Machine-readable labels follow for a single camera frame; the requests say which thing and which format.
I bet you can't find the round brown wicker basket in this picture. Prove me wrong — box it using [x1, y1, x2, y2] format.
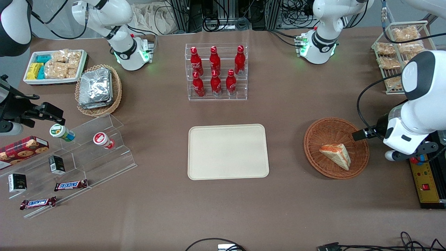
[303, 117, 370, 180]

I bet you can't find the black cable with connector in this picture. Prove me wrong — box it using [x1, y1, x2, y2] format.
[317, 231, 446, 251]

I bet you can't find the red tartan cookie box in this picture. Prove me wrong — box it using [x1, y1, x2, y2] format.
[0, 136, 49, 170]

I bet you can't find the red cola bottle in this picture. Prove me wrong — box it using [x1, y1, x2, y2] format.
[192, 71, 206, 98]
[209, 46, 222, 75]
[210, 70, 222, 97]
[190, 47, 204, 76]
[234, 45, 246, 76]
[225, 69, 237, 97]

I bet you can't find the bagged bread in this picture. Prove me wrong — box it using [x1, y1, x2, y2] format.
[392, 26, 421, 43]
[376, 42, 396, 56]
[399, 41, 425, 56]
[385, 76, 403, 91]
[378, 56, 401, 70]

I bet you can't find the small black carton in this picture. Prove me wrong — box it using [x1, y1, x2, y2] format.
[48, 155, 66, 175]
[8, 173, 28, 193]

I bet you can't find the yellow snack pack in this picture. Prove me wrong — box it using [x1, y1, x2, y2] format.
[26, 62, 44, 80]

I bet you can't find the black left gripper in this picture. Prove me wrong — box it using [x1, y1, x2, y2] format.
[352, 117, 390, 141]

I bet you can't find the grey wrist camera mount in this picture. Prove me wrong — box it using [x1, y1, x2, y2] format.
[385, 141, 440, 163]

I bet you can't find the silver foil packet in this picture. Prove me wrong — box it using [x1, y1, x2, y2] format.
[79, 68, 113, 109]

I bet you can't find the black base cable bundle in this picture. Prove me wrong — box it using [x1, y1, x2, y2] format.
[268, 29, 304, 48]

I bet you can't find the yellow black power strip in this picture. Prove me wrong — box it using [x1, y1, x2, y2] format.
[409, 132, 446, 210]

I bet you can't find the pale green wire rack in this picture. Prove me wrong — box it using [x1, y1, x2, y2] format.
[371, 20, 437, 95]

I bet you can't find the beige plastic tray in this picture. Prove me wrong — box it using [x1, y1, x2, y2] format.
[188, 124, 270, 181]

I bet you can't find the clear acrylic bottle rack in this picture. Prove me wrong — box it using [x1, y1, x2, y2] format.
[185, 43, 248, 101]

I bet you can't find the aluminium frame post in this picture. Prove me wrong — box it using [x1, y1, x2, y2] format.
[264, 0, 283, 30]
[170, 0, 191, 34]

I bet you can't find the green lid yogurt cup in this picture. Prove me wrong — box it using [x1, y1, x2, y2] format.
[49, 123, 76, 142]

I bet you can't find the red lid yogurt cup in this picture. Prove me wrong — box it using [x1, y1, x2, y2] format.
[93, 132, 115, 150]

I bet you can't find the Snickers chocolate bar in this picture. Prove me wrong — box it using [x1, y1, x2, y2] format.
[20, 196, 57, 211]
[54, 179, 89, 192]

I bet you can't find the black looped cable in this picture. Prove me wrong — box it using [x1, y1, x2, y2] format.
[184, 238, 246, 251]

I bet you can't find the triangular wrapped sandwich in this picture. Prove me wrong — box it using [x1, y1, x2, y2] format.
[319, 143, 351, 171]

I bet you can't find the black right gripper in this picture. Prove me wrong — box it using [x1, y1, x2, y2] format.
[0, 81, 66, 128]

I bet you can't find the oval tan wicker basket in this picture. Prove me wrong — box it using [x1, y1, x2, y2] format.
[75, 64, 123, 117]

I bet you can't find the white rectangular snack tray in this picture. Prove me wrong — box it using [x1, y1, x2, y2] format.
[23, 49, 88, 86]

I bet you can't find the beige cloth bag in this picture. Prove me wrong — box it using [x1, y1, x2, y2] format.
[131, 2, 175, 36]

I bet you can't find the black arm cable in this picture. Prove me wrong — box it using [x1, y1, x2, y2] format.
[381, 0, 430, 45]
[356, 72, 412, 138]
[30, 0, 88, 40]

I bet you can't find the clear acrylic stepped stand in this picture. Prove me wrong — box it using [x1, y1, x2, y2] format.
[0, 113, 137, 219]

